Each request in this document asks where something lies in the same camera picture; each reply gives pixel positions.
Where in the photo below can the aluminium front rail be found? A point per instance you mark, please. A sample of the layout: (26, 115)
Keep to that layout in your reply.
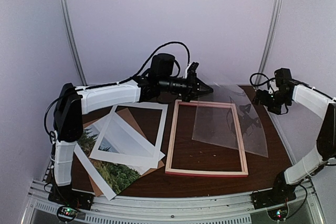
(161, 198)

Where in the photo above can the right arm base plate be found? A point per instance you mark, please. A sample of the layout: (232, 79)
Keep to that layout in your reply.
(265, 199)

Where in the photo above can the white mat board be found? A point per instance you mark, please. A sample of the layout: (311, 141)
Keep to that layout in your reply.
(118, 142)

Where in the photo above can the landscape photo print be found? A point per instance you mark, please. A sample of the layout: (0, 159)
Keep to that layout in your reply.
(113, 171)

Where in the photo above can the clear acrylic sheet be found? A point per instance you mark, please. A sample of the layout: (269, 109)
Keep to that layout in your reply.
(216, 125)

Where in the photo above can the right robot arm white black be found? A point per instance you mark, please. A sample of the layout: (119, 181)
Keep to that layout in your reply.
(318, 119)

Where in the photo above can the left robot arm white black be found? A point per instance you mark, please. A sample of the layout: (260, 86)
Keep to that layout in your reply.
(74, 102)

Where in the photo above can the brown backing board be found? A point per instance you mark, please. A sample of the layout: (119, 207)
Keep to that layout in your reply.
(97, 188)

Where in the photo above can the right aluminium corner post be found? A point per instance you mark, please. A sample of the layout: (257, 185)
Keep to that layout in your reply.
(270, 35)

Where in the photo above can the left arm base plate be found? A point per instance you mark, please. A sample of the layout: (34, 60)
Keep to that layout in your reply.
(73, 199)

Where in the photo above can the left aluminium corner post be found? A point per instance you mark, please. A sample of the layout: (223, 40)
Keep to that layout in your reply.
(72, 42)

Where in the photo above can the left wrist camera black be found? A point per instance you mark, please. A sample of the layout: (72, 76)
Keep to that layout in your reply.
(190, 68)

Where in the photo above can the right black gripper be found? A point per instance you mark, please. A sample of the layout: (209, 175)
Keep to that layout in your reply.
(277, 109)

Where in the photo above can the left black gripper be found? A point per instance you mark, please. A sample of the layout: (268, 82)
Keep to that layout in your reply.
(192, 92)

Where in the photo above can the aluminium corner post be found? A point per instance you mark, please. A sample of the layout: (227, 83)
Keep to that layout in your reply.
(270, 35)
(72, 42)

